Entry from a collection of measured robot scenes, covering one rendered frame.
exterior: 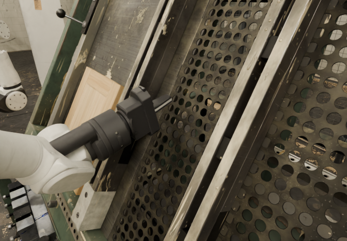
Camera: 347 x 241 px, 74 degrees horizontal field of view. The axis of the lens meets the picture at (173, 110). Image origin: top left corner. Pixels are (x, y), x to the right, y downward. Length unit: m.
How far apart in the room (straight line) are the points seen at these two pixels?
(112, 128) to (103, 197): 0.30
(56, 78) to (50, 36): 3.38
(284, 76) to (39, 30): 4.47
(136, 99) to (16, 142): 0.24
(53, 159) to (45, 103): 1.00
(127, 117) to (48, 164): 0.17
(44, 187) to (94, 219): 0.35
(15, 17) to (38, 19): 4.42
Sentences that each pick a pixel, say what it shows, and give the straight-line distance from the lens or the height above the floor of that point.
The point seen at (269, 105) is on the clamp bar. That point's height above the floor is 1.34.
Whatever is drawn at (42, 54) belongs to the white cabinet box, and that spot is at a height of 0.62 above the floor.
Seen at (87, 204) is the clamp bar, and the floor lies 0.99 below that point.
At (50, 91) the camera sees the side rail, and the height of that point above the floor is 1.06.
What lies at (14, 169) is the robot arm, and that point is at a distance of 0.38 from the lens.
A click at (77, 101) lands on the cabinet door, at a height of 1.12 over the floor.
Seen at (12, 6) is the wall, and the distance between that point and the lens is 9.07.
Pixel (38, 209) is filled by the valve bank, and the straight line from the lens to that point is 1.14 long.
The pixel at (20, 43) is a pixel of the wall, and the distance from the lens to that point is 9.15.
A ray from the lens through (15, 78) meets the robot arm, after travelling 1.11.
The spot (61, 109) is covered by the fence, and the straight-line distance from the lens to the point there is 1.16.
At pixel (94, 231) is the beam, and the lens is 0.79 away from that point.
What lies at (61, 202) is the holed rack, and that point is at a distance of 0.92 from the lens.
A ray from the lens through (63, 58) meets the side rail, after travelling 1.36.
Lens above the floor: 1.50
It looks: 26 degrees down
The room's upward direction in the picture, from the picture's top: straight up
